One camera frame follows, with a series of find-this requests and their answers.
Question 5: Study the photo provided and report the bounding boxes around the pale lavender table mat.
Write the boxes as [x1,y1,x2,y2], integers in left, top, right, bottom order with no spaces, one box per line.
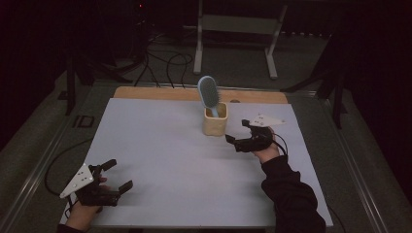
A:
[58,97,334,227]

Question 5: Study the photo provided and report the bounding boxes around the light blue hairbrush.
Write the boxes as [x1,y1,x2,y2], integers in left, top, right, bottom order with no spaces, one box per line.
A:
[196,75,223,118]

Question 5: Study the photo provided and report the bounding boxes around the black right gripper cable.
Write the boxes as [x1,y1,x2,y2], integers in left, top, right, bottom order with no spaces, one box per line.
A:
[271,131,346,233]

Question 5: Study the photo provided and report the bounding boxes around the person's right hand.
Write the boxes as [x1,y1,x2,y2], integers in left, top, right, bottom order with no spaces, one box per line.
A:
[252,126,282,165]

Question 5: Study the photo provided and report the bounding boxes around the white metal stand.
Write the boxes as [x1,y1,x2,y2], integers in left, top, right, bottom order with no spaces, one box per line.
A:
[192,0,289,81]

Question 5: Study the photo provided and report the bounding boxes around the person's left hand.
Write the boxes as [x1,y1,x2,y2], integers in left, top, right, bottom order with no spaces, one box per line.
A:
[65,176,110,233]

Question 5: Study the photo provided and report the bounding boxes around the black floor cables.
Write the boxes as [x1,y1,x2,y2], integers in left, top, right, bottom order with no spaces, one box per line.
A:
[132,30,194,89]

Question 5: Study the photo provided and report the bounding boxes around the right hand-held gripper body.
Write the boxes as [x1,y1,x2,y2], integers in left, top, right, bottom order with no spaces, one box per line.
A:
[233,114,287,153]

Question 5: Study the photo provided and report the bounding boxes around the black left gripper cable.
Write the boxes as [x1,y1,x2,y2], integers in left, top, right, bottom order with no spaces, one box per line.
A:
[44,138,95,221]

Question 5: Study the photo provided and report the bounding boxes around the metal floor rail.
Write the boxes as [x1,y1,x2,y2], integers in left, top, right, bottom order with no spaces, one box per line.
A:
[0,96,86,233]
[319,96,392,233]

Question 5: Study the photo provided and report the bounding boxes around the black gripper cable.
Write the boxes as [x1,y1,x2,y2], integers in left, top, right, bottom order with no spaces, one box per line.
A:
[44,138,95,221]
[271,131,346,233]

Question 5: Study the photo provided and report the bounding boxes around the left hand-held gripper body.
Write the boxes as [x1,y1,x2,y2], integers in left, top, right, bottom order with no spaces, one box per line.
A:
[59,163,121,208]

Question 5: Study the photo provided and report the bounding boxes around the black tripod stand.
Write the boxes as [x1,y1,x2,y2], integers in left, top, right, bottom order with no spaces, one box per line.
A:
[57,48,134,117]
[280,32,350,130]

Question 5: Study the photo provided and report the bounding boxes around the beige square holder cup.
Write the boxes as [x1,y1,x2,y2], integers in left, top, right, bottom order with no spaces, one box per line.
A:
[202,102,228,137]

